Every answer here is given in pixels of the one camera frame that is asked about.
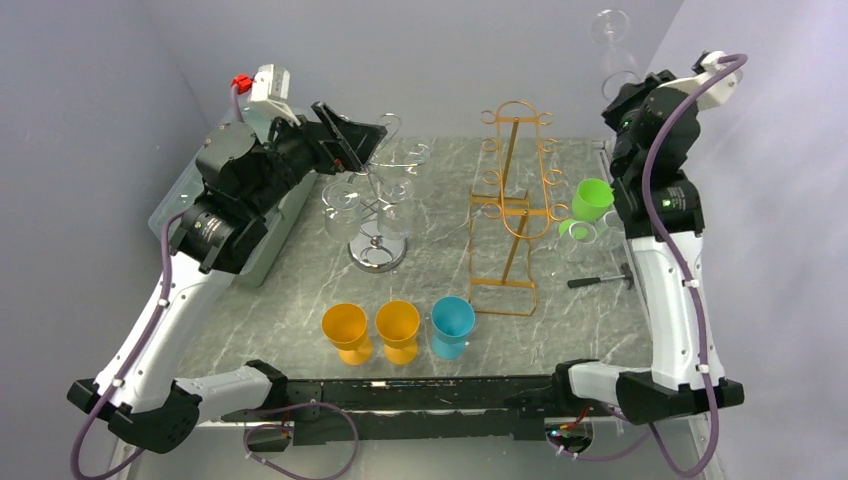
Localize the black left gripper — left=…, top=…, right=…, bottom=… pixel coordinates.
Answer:
left=246, top=101, right=386, bottom=217

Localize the clear wine glass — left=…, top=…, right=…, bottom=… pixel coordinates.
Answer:
left=597, top=210, right=626, bottom=250
left=556, top=219, right=598, bottom=266
left=589, top=9, right=642, bottom=101

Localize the green plastic wine glass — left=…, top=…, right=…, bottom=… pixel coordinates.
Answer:
left=558, top=178, right=614, bottom=242

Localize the orange plastic wine glass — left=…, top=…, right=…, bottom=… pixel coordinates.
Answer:
left=321, top=303, right=372, bottom=366
left=376, top=300, right=421, bottom=365

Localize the blue plastic wine glass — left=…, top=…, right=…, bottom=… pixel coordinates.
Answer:
left=430, top=296, right=476, bottom=360

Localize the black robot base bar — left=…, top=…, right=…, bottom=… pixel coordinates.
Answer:
left=223, top=375, right=596, bottom=446

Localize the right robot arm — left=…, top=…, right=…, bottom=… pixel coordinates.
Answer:
left=550, top=70, right=745, bottom=425

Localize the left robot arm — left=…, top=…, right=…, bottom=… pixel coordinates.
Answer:
left=67, top=102, right=388, bottom=454

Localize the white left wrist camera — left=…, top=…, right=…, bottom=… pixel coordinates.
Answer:
left=230, top=64, right=299, bottom=125

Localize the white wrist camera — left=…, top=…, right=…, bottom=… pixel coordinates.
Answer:
left=230, top=64, right=299, bottom=125
left=672, top=50, right=748, bottom=112

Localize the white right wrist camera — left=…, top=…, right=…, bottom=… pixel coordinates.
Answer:
left=672, top=50, right=748, bottom=112

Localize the chrome wire glass rack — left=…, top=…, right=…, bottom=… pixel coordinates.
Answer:
left=321, top=113, right=435, bottom=273

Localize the gold wire glass rack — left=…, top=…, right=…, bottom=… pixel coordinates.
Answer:
left=466, top=100, right=571, bottom=317

